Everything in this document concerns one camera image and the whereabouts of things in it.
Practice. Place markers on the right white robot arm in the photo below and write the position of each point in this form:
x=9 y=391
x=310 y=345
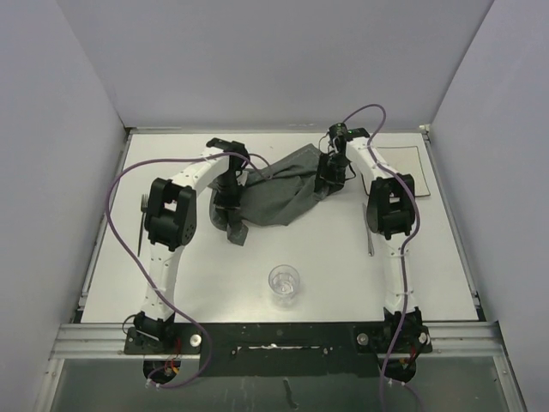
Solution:
x=391 y=214

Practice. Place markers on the white square plate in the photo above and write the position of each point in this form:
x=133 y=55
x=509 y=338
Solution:
x=406 y=160

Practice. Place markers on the silver table knife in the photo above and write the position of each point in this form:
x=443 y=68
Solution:
x=370 y=245

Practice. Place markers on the grey cloth placemat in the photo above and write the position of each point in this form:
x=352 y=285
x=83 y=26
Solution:
x=276 y=196

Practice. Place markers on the black fork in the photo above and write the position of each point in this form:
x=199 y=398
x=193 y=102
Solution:
x=143 y=209

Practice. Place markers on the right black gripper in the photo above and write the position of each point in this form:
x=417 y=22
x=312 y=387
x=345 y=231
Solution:
x=334 y=182

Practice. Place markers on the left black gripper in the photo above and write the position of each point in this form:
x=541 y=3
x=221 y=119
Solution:
x=232 y=203

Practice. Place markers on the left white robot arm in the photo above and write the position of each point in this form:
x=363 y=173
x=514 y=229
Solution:
x=171 y=223

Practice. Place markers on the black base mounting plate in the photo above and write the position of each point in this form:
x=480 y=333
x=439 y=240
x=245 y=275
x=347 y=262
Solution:
x=271 y=350

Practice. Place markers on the clear plastic cup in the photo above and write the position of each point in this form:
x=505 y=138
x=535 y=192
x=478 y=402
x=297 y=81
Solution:
x=284 y=284

